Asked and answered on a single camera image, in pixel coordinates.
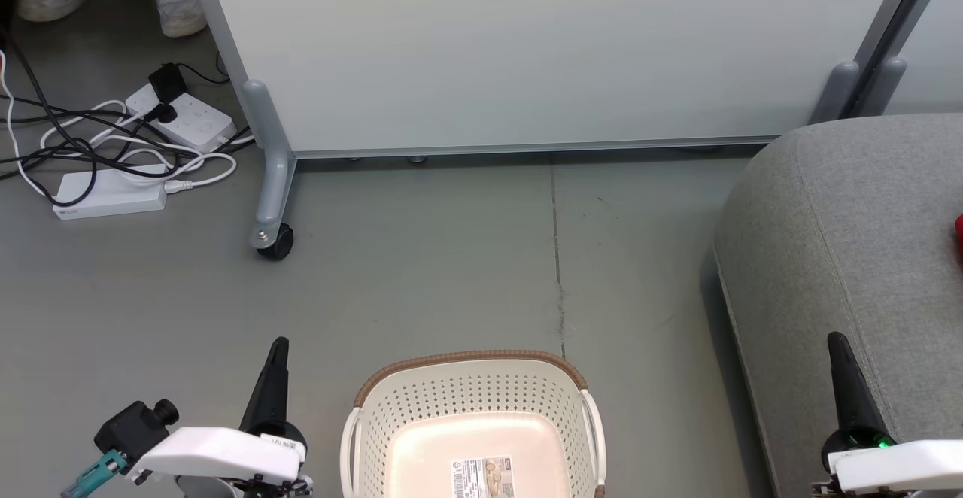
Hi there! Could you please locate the thin white cable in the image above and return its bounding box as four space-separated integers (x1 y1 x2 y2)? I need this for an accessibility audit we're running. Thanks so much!
0 47 53 198

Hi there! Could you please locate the cream perforated laundry basket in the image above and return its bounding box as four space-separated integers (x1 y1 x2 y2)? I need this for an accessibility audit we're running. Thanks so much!
340 349 609 498

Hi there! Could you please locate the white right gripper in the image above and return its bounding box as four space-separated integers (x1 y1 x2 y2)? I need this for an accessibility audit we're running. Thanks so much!
813 330 963 498

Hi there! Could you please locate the black caster wheel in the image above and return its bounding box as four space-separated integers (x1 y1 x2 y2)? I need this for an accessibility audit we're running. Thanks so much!
255 223 295 261

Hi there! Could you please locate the white printed basket label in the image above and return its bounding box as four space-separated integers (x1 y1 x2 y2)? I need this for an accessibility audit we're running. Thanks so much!
450 456 517 498

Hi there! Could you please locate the long white power strip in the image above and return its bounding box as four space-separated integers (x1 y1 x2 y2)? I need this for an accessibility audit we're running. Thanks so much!
52 168 169 220

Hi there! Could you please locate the grey partition leg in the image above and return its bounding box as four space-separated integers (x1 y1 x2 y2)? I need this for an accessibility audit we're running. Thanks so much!
808 61 861 125
241 78 297 247
859 56 908 117

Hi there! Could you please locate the black power adapter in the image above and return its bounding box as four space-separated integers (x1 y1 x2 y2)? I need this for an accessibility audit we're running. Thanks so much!
147 62 188 105

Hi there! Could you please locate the tangle of cables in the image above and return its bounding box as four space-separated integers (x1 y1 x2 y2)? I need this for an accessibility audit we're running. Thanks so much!
40 99 255 193

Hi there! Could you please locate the thin black adapter cable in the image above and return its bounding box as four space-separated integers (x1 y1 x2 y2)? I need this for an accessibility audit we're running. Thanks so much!
177 62 232 88

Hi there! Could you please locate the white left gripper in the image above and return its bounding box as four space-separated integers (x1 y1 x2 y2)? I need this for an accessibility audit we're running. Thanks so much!
131 336 314 498

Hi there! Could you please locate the grey fabric sofa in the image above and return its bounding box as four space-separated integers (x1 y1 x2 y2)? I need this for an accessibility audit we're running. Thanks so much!
712 112 963 498

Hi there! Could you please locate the narrow white partition panel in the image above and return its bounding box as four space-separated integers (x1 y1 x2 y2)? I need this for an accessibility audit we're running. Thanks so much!
883 0 963 116

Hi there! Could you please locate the square white power strip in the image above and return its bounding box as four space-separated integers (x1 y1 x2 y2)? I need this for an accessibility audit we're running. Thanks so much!
123 82 237 155

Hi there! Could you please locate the left teal camera connector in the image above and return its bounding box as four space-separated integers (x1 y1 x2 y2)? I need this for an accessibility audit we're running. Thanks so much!
60 448 129 498

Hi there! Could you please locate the large white partition panel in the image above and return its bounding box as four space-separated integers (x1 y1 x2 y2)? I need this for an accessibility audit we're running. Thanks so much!
181 0 926 161

